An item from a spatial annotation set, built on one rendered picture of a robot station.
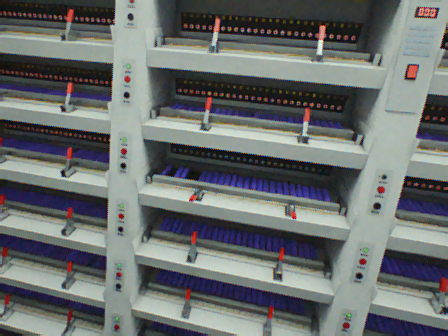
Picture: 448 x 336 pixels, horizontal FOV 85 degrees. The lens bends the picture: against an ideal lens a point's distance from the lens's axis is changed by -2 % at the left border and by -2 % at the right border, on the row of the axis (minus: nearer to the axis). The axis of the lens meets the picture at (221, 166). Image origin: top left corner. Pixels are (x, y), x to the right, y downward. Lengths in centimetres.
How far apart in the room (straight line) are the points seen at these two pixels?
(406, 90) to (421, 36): 12
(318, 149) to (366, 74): 21
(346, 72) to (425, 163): 29
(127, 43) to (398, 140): 74
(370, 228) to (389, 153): 20
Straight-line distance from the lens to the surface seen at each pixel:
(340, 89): 90
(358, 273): 82
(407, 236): 82
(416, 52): 76
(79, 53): 87
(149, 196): 77
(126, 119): 76
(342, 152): 70
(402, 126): 74
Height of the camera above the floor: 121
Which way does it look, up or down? 11 degrees down
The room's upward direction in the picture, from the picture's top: 7 degrees clockwise
